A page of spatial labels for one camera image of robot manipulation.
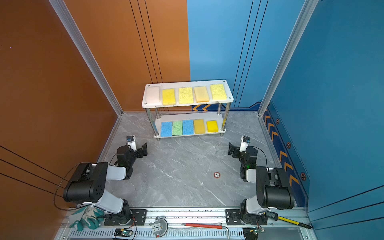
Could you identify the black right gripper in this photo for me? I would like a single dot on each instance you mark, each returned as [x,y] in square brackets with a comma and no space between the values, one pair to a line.
[231,150]

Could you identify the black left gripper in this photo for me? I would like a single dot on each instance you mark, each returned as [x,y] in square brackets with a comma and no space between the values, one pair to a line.
[144,150]

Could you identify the blue cellulose sponge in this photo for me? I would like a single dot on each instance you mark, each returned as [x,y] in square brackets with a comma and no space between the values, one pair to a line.
[166,129]
[188,127]

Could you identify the bright yellow foam sponge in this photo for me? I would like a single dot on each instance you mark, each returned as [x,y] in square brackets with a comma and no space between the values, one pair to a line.
[212,127]

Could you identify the green cellulose sponge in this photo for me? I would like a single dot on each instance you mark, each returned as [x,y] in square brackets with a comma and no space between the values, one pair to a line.
[177,128]

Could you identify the white foam sponge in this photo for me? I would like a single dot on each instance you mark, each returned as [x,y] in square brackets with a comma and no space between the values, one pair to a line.
[153,96]

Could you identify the yellow foam sponge front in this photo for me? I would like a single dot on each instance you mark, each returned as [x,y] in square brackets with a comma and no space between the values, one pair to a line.
[169,97]

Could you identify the yellow cellulose sponge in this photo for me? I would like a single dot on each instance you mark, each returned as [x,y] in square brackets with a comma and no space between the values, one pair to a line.
[186,96]
[218,92]

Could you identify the orange-yellow thick sponge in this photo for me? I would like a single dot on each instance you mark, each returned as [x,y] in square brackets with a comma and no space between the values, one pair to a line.
[201,94]

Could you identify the small orange-yellow sponge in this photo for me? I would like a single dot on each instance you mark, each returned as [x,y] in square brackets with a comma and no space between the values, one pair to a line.
[199,126]

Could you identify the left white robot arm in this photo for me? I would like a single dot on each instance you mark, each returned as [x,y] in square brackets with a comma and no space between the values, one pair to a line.
[87,186]

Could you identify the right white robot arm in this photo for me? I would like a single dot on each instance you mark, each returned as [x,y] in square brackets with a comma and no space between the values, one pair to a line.
[273,190]

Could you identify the white two-tier metal shelf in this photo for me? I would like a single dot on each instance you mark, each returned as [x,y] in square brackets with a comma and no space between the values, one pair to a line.
[208,111]

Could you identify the round grey socket plate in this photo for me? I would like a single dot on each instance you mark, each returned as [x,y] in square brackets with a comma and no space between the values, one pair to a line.
[159,227]

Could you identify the yellow black tape measure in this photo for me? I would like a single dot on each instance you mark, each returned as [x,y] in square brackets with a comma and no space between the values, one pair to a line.
[276,217]

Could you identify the circuit board right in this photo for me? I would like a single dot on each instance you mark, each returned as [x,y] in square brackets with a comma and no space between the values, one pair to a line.
[258,230]

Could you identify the green circuit board left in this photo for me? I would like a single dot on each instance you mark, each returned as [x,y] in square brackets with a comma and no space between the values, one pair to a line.
[123,234]

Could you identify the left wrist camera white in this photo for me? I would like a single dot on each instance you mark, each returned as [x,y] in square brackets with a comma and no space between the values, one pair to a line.
[131,142]

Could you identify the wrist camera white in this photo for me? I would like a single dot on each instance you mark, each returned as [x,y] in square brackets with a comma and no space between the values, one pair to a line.
[131,142]
[245,142]

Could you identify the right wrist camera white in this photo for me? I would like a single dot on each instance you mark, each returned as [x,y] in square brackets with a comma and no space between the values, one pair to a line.
[245,142]

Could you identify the red handled tool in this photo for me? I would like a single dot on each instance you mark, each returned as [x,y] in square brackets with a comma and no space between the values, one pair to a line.
[220,227]

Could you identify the aluminium front rail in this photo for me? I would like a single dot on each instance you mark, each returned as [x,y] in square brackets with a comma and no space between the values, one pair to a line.
[198,223]

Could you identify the aluminium right corner post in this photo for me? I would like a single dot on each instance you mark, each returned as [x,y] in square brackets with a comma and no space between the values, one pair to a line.
[295,36]

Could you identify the aluminium corner post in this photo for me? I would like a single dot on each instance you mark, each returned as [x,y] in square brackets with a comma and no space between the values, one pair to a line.
[75,34]
[295,36]

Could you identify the aluminium left corner post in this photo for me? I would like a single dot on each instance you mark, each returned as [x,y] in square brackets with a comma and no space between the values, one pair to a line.
[75,34]

